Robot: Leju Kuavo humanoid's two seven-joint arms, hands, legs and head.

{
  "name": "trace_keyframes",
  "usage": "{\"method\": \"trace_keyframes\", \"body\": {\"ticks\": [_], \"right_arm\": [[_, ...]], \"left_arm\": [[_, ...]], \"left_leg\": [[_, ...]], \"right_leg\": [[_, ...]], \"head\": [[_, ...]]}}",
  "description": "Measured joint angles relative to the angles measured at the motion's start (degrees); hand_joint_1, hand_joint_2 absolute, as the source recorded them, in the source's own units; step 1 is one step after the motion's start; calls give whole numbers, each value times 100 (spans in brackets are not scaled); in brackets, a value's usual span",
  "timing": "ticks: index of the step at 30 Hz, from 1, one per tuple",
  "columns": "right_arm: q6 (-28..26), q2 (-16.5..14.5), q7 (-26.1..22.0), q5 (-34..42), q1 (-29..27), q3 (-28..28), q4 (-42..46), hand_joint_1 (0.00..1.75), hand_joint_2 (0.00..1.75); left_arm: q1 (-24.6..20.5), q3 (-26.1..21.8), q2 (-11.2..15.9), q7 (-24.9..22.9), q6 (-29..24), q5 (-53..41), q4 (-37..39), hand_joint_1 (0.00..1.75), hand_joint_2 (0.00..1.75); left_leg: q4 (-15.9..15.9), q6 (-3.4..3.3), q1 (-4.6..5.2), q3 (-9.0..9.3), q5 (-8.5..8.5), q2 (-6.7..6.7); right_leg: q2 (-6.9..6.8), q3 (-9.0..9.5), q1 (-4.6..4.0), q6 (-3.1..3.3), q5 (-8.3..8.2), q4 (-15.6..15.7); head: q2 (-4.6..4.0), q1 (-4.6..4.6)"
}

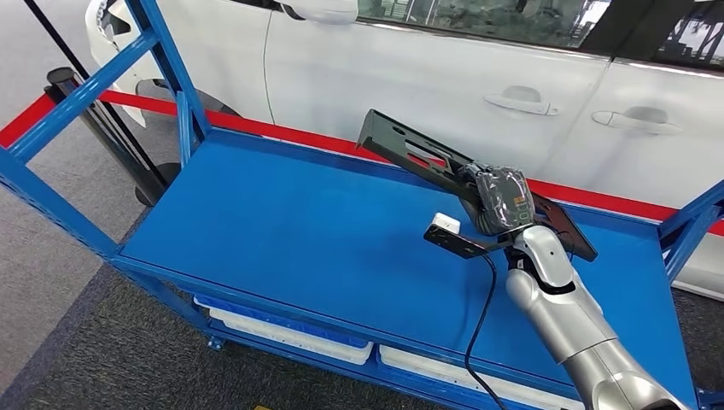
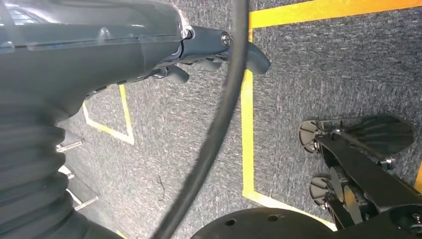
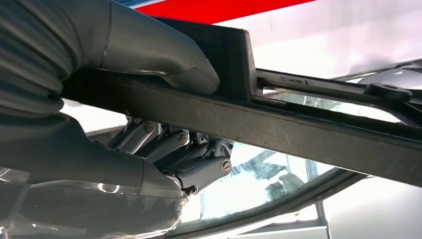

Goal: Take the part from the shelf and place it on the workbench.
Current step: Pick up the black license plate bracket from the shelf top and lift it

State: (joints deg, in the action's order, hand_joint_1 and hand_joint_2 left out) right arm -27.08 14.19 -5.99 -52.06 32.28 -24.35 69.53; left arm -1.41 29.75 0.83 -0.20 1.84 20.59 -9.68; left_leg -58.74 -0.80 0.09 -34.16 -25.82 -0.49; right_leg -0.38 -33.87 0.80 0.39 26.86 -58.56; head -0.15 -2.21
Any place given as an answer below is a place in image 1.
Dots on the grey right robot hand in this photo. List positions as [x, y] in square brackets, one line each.
[500, 198]

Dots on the black plastic plate frame part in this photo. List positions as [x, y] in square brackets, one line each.
[384, 138]

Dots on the blue metal shelf rack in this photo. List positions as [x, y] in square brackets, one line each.
[283, 254]

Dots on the white car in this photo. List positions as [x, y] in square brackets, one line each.
[396, 62]

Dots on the white plastic crate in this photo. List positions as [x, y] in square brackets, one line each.
[430, 368]
[294, 342]

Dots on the red barrier belt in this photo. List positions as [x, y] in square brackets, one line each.
[25, 121]
[254, 127]

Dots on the white car side mirror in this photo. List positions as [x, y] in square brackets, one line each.
[322, 10]

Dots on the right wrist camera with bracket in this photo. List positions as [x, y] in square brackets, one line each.
[447, 223]

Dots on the dark metal stanchion post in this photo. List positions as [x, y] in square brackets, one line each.
[127, 164]

